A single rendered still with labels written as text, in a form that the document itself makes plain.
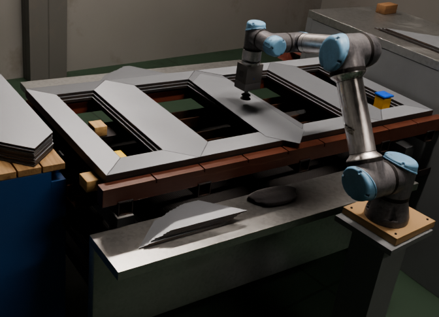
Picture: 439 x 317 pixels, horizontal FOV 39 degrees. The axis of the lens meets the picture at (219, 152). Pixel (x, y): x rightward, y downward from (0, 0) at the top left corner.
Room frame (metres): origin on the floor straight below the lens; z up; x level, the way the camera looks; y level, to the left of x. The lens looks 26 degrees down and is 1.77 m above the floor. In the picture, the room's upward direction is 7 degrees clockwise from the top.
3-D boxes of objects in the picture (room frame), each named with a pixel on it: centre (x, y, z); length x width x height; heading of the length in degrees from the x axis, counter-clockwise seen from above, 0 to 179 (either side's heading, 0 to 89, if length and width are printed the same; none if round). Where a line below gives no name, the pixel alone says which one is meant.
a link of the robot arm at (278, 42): (2.26, -0.15, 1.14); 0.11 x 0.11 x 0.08; 36
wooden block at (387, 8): (3.48, -0.82, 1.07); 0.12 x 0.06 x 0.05; 136
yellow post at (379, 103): (2.57, -0.69, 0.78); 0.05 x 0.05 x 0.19; 37
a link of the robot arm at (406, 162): (1.83, -0.59, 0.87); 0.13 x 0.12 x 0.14; 126
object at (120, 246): (1.85, -0.22, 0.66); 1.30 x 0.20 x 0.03; 127
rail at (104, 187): (2.06, -0.31, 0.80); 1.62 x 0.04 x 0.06; 127
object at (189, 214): (1.66, 0.08, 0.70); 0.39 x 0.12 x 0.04; 127
